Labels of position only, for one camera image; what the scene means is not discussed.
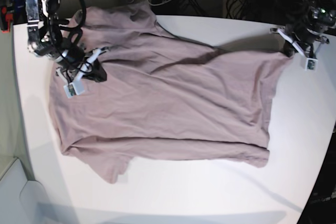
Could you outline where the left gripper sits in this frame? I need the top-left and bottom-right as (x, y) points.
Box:
(283, 23), (324, 58)

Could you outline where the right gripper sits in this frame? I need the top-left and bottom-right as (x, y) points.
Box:
(52, 44), (107, 82)

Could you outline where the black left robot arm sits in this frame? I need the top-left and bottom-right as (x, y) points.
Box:
(282, 0), (335, 59)

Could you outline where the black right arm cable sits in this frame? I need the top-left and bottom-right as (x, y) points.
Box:
(59, 0), (87, 29)

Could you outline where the mauve t-shirt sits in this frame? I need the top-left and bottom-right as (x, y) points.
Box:
(49, 3), (292, 183)

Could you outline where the red and black clamp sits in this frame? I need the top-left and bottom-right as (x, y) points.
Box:
(1, 0), (20, 33)

